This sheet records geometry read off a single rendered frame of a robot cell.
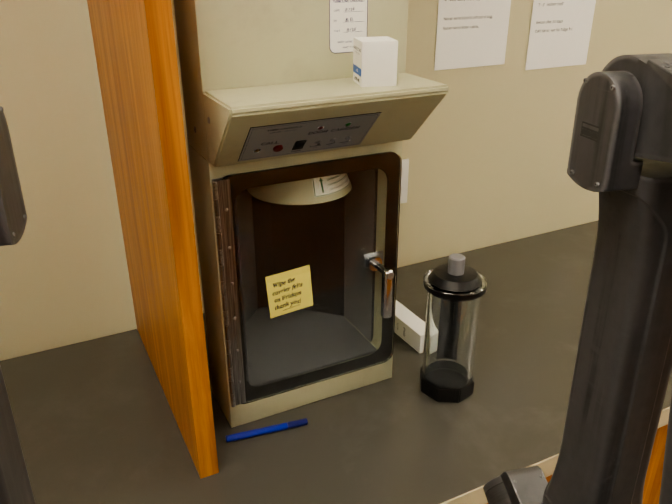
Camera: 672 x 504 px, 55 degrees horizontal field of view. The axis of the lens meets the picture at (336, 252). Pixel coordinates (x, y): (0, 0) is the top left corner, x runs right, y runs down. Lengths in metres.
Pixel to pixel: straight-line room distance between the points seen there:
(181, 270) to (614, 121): 0.61
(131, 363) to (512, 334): 0.79
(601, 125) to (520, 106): 1.38
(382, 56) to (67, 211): 0.73
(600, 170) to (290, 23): 0.61
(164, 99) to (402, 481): 0.66
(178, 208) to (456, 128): 0.98
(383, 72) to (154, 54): 0.31
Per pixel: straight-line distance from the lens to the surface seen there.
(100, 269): 1.43
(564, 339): 1.45
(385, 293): 1.07
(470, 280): 1.10
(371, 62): 0.91
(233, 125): 0.82
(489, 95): 1.72
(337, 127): 0.91
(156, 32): 0.79
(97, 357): 1.40
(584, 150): 0.43
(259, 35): 0.92
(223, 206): 0.94
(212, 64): 0.90
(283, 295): 1.04
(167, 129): 0.81
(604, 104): 0.41
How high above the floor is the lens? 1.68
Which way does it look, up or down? 25 degrees down
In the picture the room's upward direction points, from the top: straight up
